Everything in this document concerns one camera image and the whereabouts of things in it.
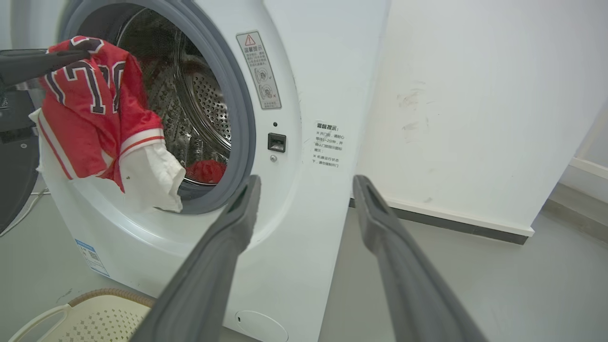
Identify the dark grey pointed right gripper left finger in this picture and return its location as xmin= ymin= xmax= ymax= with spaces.
xmin=0 ymin=49 xmax=92 ymax=90

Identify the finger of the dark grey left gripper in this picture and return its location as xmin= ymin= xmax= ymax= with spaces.
xmin=130 ymin=174 xmax=262 ymax=342

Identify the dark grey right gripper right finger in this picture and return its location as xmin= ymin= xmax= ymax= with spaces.
xmin=352 ymin=175 xmax=488 ymax=342

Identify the red and white football jersey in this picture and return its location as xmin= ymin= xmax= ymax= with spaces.
xmin=28 ymin=36 xmax=186 ymax=213

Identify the dark washing machine door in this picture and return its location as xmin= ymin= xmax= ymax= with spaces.
xmin=0 ymin=88 xmax=40 ymax=234

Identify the cream plastic laundry basket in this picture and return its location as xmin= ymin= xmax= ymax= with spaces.
xmin=9 ymin=288 xmax=156 ymax=342

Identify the white front-load washing machine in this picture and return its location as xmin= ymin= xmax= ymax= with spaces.
xmin=10 ymin=0 xmax=392 ymax=342

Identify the red garment in drum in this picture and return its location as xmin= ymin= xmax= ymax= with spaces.
xmin=185 ymin=160 xmax=228 ymax=184

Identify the blue energy label sticker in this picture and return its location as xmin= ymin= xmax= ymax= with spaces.
xmin=75 ymin=239 xmax=110 ymax=277

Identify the white text notice sticker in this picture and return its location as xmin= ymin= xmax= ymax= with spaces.
xmin=311 ymin=120 xmax=345 ymax=170

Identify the warning sticker with triangle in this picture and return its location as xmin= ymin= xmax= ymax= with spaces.
xmin=236 ymin=31 xmax=282 ymax=111

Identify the white power cable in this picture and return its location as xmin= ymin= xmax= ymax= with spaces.
xmin=0 ymin=188 xmax=50 ymax=238

